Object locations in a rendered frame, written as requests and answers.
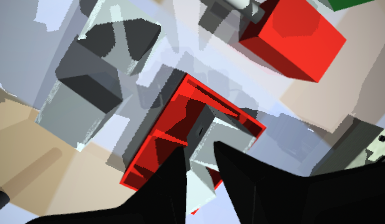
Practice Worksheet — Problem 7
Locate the red tray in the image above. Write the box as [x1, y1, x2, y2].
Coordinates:
[119, 72, 266, 191]

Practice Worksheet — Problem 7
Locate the red block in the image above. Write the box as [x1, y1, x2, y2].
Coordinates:
[222, 0, 347, 83]

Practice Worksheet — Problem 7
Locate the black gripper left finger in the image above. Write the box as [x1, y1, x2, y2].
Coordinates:
[26, 146, 187, 224]

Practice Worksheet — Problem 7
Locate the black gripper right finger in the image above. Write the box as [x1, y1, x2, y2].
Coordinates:
[214, 141, 385, 224]

